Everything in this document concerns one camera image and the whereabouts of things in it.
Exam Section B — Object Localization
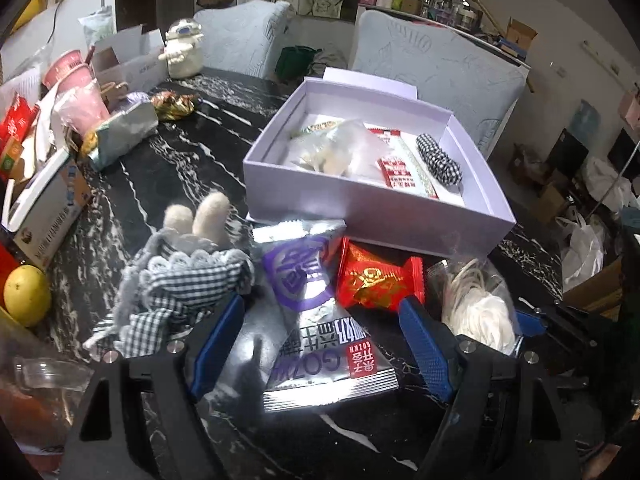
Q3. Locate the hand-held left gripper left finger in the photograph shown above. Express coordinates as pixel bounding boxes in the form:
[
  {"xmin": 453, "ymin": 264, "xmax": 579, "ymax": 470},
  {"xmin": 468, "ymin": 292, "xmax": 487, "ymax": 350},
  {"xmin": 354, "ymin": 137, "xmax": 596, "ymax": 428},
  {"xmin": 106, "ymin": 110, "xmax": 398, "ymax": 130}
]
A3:
[{"xmin": 59, "ymin": 294, "xmax": 246, "ymax": 480}]

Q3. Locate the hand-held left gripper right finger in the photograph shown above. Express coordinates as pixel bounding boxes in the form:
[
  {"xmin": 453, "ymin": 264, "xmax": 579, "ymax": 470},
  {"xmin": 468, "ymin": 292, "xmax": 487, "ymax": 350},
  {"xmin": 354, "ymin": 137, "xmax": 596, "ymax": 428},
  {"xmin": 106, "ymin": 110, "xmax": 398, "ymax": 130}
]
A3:
[{"xmin": 397, "ymin": 296, "xmax": 583, "ymax": 480}]

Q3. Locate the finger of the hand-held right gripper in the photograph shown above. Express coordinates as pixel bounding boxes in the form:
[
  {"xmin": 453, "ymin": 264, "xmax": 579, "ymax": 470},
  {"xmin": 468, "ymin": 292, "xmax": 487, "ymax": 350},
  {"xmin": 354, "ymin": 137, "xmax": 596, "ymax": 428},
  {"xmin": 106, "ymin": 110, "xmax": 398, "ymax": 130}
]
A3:
[{"xmin": 515, "ymin": 302, "xmax": 598, "ymax": 353}]

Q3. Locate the rabbit plush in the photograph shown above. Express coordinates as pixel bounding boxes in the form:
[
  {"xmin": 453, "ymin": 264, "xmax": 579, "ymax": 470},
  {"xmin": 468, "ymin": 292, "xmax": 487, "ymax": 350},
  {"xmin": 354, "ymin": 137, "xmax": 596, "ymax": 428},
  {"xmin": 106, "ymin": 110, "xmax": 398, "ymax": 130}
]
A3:
[{"xmin": 82, "ymin": 190, "xmax": 256, "ymax": 356}]

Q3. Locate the red gold snack packet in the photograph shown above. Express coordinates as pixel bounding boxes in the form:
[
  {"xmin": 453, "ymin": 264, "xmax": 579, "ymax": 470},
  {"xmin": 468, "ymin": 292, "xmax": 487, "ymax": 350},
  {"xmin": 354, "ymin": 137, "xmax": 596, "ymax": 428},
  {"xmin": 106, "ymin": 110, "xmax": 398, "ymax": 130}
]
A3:
[{"xmin": 336, "ymin": 237, "xmax": 426, "ymax": 313}]

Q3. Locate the silver purple snack packet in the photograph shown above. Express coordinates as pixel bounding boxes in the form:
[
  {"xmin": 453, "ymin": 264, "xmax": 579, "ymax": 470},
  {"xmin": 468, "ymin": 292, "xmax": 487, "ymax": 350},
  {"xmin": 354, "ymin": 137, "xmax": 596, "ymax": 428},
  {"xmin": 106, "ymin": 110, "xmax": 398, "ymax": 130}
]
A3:
[{"xmin": 252, "ymin": 220, "xmax": 401, "ymax": 413}]

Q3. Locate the lavender cardboard gift box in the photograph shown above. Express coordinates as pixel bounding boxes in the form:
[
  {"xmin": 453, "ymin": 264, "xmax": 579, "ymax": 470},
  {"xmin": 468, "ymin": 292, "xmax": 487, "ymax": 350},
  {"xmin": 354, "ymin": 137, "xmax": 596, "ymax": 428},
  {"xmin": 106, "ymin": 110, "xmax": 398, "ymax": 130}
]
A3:
[{"xmin": 242, "ymin": 66, "xmax": 517, "ymax": 261}]

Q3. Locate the red white packet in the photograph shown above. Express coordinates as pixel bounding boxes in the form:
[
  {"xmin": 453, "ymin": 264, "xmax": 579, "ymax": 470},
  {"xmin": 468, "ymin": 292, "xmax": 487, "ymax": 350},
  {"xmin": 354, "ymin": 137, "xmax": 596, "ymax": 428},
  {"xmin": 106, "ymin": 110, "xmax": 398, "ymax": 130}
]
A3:
[{"xmin": 367, "ymin": 127, "xmax": 441, "ymax": 201}]

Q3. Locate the black white checkered scrunchie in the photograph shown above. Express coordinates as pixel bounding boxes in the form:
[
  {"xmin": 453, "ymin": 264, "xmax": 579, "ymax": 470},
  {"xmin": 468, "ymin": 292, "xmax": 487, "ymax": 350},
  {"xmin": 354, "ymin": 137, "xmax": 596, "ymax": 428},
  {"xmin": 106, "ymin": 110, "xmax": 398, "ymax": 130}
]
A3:
[{"xmin": 416, "ymin": 133, "xmax": 463, "ymax": 187}]

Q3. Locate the clear bag of white pieces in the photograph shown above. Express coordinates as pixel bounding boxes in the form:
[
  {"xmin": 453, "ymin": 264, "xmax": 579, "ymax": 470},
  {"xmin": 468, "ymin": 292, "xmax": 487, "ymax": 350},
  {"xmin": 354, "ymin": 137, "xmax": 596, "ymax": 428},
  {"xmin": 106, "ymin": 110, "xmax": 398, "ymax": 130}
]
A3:
[{"xmin": 290, "ymin": 119, "xmax": 391, "ymax": 178}]

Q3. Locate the white plastic bag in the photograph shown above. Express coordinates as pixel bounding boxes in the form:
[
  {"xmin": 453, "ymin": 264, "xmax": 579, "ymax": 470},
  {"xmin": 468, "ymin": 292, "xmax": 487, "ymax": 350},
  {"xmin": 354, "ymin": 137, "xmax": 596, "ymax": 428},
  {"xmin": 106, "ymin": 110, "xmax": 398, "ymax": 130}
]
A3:
[{"xmin": 560, "ymin": 212, "xmax": 606, "ymax": 293}]

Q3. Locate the brown cardboard box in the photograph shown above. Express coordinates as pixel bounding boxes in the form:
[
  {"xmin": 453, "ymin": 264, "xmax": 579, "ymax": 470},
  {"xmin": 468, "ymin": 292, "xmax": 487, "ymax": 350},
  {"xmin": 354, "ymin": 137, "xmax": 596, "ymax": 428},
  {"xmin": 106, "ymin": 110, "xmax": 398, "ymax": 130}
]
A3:
[{"xmin": 530, "ymin": 180, "xmax": 571, "ymax": 223}]

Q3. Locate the clear plastic container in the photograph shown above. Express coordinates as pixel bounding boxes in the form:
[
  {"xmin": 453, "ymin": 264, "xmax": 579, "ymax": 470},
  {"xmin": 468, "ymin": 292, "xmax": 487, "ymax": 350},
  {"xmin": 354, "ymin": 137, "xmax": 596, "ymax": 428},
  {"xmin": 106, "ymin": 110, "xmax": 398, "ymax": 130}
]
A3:
[{"xmin": 0, "ymin": 355, "xmax": 96, "ymax": 441}]

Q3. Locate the yellow citrus fruit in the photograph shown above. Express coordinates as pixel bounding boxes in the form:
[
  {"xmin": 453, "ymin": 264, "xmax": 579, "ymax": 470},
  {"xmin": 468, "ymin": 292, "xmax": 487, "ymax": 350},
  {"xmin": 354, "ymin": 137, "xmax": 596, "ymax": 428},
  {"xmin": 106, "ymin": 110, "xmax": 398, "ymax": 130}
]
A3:
[{"xmin": 4, "ymin": 265, "xmax": 52, "ymax": 328}]

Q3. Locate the blue poster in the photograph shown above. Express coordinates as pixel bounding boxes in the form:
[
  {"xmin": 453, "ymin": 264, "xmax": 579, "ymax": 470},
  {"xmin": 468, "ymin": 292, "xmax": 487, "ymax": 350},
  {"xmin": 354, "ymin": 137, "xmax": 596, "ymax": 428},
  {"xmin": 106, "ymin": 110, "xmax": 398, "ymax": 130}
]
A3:
[{"xmin": 570, "ymin": 100, "xmax": 601, "ymax": 143}]

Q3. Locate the white printed carton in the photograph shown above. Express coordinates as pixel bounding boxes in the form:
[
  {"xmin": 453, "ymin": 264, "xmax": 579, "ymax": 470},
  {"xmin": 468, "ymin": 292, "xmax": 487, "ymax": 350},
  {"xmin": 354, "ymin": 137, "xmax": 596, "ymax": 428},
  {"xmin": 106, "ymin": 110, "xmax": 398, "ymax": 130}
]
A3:
[{"xmin": 1, "ymin": 147, "xmax": 93, "ymax": 271}]

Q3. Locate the silver pouch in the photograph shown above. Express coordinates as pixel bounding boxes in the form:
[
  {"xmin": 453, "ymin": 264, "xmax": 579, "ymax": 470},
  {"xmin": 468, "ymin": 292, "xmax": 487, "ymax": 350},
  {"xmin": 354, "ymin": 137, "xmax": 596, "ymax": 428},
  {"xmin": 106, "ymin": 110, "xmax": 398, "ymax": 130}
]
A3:
[{"xmin": 82, "ymin": 102, "xmax": 160, "ymax": 173}]

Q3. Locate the gold foil wrapper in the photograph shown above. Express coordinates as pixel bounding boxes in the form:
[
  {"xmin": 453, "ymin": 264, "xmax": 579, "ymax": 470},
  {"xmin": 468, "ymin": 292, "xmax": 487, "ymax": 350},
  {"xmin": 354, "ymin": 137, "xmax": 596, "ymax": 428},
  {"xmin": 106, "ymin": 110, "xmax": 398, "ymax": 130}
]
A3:
[{"xmin": 150, "ymin": 90, "xmax": 196, "ymax": 121}]

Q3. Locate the light blue covered chair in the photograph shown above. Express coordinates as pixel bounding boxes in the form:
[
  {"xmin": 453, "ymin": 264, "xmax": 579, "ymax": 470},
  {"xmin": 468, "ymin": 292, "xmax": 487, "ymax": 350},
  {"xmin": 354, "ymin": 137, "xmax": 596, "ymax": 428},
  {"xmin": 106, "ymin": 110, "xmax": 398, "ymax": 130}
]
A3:
[
  {"xmin": 350, "ymin": 10, "xmax": 530, "ymax": 161},
  {"xmin": 192, "ymin": 0, "xmax": 291, "ymax": 80}
]

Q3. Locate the open cardboard box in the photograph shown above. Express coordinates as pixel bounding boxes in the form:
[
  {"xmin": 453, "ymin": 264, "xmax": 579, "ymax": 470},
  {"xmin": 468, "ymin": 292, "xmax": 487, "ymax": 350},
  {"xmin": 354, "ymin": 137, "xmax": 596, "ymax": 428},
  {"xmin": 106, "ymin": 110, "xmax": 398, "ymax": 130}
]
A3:
[{"xmin": 500, "ymin": 17, "xmax": 538, "ymax": 58}]

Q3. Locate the pink cup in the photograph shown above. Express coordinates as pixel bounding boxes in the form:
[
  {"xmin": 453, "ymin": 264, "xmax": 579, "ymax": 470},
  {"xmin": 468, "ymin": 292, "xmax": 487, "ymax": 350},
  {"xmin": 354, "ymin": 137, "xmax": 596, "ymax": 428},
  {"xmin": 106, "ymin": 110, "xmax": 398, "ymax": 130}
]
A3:
[{"xmin": 42, "ymin": 50, "xmax": 108, "ymax": 131}]

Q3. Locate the green bag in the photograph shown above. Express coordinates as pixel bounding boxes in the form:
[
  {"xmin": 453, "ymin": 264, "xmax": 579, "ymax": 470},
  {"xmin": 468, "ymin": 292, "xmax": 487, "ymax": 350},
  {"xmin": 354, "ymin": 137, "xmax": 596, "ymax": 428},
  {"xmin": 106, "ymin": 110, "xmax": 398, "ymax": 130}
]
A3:
[{"xmin": 277, "ymin": 46, "xmax": 321, "ymax": 81}]

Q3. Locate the white cardboard box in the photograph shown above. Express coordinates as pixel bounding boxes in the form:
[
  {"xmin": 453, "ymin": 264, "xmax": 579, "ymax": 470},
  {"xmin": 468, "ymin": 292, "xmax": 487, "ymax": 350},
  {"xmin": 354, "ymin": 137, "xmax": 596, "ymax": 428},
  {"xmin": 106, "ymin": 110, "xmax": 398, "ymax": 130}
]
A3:
[{"xmin": 92, "ymin": 25, "xmax": 168, "ymax": 93}]

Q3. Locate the white toy doll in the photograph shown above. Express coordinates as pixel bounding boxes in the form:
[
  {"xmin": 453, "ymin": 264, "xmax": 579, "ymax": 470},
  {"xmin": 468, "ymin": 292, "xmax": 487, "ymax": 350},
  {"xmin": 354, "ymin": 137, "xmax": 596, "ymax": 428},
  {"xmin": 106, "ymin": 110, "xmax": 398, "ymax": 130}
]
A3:
[{"xmin": 159, "ymin": 19, "xmax": 205, "ymax": 80}]

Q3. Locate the red snack bag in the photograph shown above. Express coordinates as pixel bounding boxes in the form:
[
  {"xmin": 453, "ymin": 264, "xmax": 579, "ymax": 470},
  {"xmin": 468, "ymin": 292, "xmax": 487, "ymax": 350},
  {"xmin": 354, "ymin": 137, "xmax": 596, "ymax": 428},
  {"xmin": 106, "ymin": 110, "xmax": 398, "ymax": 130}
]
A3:
[{"xmin": 0, "ymin": 92, "xmax": 40, "ymax": 146}]

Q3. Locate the row of bottles and jars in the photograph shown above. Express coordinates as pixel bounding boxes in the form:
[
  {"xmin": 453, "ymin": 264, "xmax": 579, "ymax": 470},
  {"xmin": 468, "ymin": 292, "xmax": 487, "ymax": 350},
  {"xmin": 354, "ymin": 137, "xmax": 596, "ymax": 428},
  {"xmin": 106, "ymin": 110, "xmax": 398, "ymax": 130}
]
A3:
[{"xmin": 360, "ymin": 0, "xmax": 488, "ymax": 33}]

